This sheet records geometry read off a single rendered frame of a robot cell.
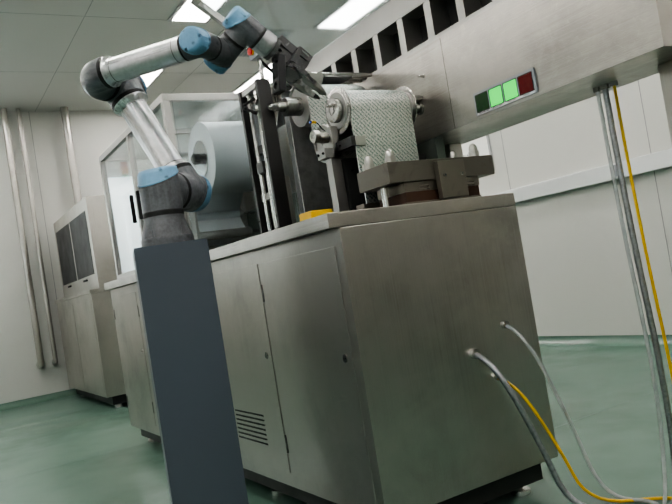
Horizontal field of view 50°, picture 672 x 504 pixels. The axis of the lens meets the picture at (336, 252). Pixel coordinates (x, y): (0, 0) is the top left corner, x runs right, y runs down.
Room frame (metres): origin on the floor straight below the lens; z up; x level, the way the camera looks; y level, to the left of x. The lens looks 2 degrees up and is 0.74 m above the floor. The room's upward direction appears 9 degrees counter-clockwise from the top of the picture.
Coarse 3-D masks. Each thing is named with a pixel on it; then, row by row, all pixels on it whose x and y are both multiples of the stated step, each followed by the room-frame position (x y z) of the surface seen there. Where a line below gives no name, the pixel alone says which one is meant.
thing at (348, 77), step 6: (312, 72) 2.49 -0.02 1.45; (324, 72) 2.51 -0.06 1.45; (330, 72) 2.53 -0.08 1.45; (336, 72) 2.54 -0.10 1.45; (342, 72) 2.55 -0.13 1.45; (348, 72) 2.57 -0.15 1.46; (324, 78) 2.52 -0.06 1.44; (330, 78) 2.54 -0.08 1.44; (336, 78) 2.55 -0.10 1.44; (342, 78) 2.56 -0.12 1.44; (348, 78) 2.58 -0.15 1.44; (354, 78) 2.62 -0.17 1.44; (360, 78) 2.63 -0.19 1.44; (366, 78) 2.65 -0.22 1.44; (288, 84) 2.53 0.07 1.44
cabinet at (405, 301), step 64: (256, 256) 2.29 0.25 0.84; (320, 256) 1.93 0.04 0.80; (384, 256) 1.90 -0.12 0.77; (448, 256) 2.01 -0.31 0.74; (512, 256) 2.13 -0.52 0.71; (128, 320) 3.73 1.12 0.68; (256, 320) 2.35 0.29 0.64; (320, 320) 1.98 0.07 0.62; (384, 320) 1.88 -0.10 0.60; (448, 320) 1.99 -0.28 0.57; (512, 320) 2.11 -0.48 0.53; (128, 384) 3.91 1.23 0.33; (256, 384) 2.42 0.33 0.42; (320, 384) 2.03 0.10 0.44; (384, 384) 1.86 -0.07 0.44; (448, 384) 1.97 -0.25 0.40; (256, 448) 2.49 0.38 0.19; (320, 448) 2.08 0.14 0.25; (384, 448) 1.85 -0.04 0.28; (448, 448) 1.95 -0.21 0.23; (512, 448) 2.07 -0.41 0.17
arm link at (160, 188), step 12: (156, 168) 2.01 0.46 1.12; (168, 168) 2.02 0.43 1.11; (144, 180) 2.01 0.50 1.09; (156, 180) 2.00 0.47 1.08; (168, 180) 2.01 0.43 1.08; (180, 180) 2.06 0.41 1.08; (144, 192) 2.01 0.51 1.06; (156, 192) 2.00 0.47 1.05; (168, 192) 2.01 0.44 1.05; (180, 192) 2.05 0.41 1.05; (144, 204) 2.02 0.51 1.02; (156, 204) 2.00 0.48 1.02; (168, 204) 2.01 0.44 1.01; (180, 204) 2.04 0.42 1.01
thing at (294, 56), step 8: (280, 40) 2.11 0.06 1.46; (288, 40) 2.12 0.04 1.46; (280, 48) 2.11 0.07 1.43; (288, 48) 2.12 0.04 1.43; (296, 48) 2.13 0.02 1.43; (272, 56) 2.12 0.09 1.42; (288, 56) 2.12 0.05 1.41; (296, 56) 2.11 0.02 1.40; (304, 56) 2.14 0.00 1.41; (312, 56) 2.14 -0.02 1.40; (288, 64) 2.10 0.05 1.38; (296, 64) 2.11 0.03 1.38; (304, 64) 2.14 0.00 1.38; (288, 72) 2.13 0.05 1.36; (296, 72) 2.11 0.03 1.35; (288, 80) 2.17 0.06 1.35; (296, 80) 2.16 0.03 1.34
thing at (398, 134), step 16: (352, 128) 2.19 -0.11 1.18; (368, 128) 2.22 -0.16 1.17; (384, 128) 2.25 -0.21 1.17; (400, 128) 2.28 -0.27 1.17; (368, 144) 2.21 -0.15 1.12; (384, 144) 2.25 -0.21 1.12; (400, 144) 2.28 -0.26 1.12; (416, 144) 2.31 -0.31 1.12; (384, 160) 2.24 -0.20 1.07; (400, 160) 2.27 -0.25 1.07
